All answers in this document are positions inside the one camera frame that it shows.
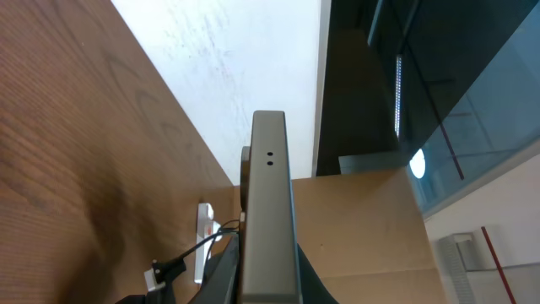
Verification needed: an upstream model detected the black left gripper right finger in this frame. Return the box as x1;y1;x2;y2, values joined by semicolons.
297;245;338;304

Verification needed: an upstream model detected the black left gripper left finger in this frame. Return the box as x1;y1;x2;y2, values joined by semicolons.
197;236;240;304

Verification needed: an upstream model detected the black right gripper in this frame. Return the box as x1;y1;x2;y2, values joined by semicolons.
116;290;176;304

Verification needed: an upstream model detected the black USB charging cable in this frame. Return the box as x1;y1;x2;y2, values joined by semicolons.
164;219;240;271

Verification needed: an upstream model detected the white power strip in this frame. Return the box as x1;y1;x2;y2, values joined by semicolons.
193;203;223;285

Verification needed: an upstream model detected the brown cardboard panel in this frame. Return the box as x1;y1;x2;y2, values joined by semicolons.
292;169;446;303

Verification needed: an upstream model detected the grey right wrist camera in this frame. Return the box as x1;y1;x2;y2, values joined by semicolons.
144;258;186;292

